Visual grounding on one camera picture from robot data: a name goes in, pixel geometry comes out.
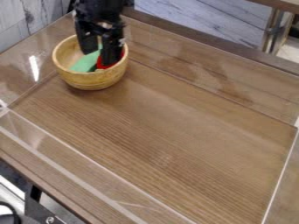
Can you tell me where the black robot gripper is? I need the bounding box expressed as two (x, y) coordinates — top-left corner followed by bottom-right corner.
(74, 0), (126, 67)

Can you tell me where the red plush fruit green stem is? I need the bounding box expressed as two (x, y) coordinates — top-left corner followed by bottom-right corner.
(98, 47), (125, 69)

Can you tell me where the green rectangular block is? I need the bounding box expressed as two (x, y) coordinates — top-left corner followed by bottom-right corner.
(70, 45), (102, 73)

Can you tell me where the light wooden bowl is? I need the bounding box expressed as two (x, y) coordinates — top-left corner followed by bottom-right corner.
(51, 35), (129, 90)

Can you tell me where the clear acrylic tray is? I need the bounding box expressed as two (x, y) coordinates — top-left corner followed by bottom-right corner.
(0, 15), (299, 224)

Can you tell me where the metal table leg background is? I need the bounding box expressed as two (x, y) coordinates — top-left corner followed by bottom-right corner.
(262, 9), (295, 55)

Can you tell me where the black metal table bracket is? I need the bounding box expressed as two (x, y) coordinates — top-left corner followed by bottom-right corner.
(24, 185), (67, 224)

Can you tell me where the black cable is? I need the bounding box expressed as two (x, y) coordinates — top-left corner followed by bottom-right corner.
(0, 200), (23, 224)

